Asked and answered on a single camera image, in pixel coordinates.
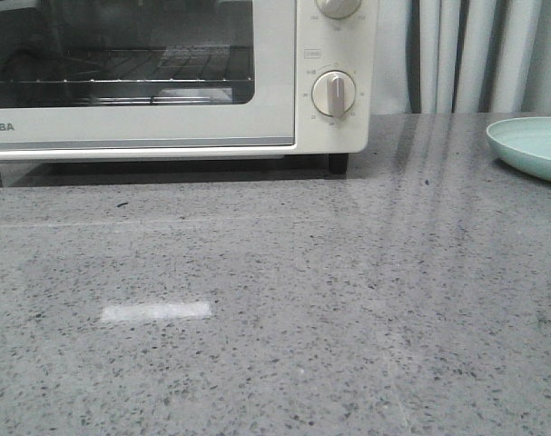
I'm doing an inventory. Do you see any oven glass door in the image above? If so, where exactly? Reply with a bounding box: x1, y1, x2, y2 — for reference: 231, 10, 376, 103
0, 1, 297, 163

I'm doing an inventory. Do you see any black oven foot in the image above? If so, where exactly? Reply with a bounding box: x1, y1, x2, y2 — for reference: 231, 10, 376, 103
328, 154, 349, 175

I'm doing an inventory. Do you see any white toaster oven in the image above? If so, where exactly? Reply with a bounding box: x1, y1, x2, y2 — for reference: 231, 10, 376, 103
0, 1, 379, 164

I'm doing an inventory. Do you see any lower timer knob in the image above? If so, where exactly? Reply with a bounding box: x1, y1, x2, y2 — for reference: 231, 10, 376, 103
311, 71, 356, 119

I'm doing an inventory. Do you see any upper temperature knob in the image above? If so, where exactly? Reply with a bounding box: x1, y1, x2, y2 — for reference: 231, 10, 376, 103
315, 0, 361, 20

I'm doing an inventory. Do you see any grey curtain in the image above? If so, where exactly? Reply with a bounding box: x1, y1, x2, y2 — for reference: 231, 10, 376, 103
371, 1, 551, 114

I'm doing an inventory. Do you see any teal plate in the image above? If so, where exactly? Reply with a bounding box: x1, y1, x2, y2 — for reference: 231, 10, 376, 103
486, 116, 551, 182

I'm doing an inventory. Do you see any metal wire oven rack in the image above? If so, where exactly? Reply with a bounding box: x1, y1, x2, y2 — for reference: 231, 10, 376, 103
0, 45, 255, 109

